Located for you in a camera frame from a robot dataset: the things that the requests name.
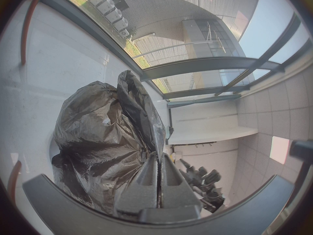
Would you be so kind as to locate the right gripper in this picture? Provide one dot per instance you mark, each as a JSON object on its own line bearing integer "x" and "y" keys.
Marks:
{"x": 194, "y": 179}

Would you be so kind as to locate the black plastic bag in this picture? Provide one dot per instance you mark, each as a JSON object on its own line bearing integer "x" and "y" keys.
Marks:
{"x": 97, "y": 131}

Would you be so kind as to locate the window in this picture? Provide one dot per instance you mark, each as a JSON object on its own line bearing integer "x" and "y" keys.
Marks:
{"x": 195, "y": 64}

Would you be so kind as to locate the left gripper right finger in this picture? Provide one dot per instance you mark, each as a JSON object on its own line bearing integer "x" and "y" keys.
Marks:
{"x": 173, "y": 190}

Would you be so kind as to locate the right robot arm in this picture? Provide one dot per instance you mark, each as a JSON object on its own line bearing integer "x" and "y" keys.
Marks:
{"x": 210, "y": 194}

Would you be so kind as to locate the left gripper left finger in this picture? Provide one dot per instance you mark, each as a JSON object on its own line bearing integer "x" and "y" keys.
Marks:
{"x": 144, "y": 190}

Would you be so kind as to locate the wooden chair with white cushions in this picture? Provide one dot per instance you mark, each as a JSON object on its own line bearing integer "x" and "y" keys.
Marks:
{"x": 24, "y": 45}

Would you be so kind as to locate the white trash bin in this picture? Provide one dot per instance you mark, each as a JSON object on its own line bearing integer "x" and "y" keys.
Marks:
{"x": 52, "y": 146}

